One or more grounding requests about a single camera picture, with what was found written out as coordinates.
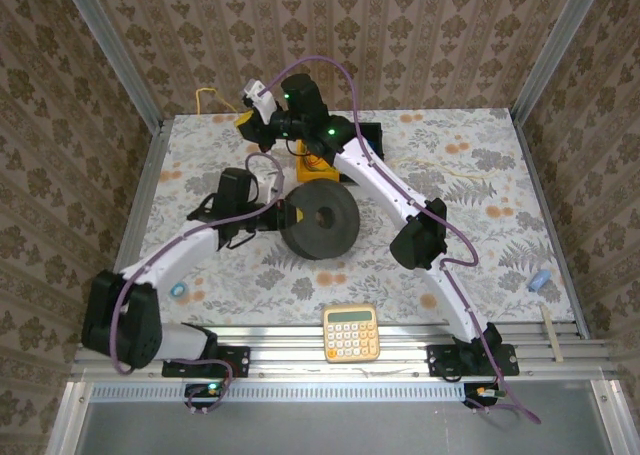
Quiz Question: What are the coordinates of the light blue cylinder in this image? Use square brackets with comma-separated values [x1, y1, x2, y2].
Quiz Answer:
[527, 268, 553, 293]

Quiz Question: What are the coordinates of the aluminium mounting rail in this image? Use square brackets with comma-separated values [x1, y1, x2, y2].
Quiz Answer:
[69, 322, 621, 384]

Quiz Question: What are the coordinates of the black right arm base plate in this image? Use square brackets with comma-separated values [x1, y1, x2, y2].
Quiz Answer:
[425, 343, 520, 379]

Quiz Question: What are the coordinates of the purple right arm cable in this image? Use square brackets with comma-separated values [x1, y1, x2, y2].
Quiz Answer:
[259, 55, 543, 424]

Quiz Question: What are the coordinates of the grey metal panel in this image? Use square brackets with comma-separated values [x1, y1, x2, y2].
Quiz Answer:
[45, 379, 640, 455]

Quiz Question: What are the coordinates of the white slotted cable duct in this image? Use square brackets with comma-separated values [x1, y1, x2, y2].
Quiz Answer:
[89, 382, 469, 404]

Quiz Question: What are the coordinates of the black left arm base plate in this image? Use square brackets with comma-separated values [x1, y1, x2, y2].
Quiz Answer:
[162, 345, 251, 379]

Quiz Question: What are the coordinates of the black cable spool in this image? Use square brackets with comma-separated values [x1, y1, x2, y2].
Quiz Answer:
[280, 180, 361, 262]

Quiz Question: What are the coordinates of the black plastic bin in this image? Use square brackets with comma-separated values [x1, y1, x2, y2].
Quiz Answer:
[339, 121, 387, 187]

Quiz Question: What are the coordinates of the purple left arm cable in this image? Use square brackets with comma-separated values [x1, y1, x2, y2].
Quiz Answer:
[108, 152, 287, 416]

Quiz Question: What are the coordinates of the thin wooden stick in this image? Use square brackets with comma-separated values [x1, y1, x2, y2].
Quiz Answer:
[540, 303, 565, 364]

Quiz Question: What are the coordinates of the aluminium frame post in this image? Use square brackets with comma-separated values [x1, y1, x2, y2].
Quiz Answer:
[55, 0, 167, 127]
[510, 0, 610, 122]

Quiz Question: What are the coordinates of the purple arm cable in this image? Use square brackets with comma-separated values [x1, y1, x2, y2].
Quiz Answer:
[108, 152, 287, 416]
[259, 55, 543, 424]

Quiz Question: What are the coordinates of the yellow calculator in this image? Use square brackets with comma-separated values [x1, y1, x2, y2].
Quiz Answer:
[322, 303, 381, 364]

